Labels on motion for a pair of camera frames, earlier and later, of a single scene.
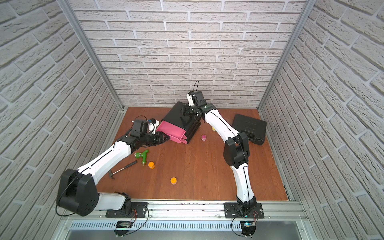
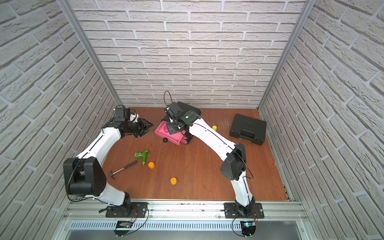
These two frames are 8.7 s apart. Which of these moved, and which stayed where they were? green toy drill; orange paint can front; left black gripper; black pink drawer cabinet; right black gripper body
Moved: left black gripper; right black gripper body
Stayed: green toy drill; orange paint can front; black pink drawer cabinet
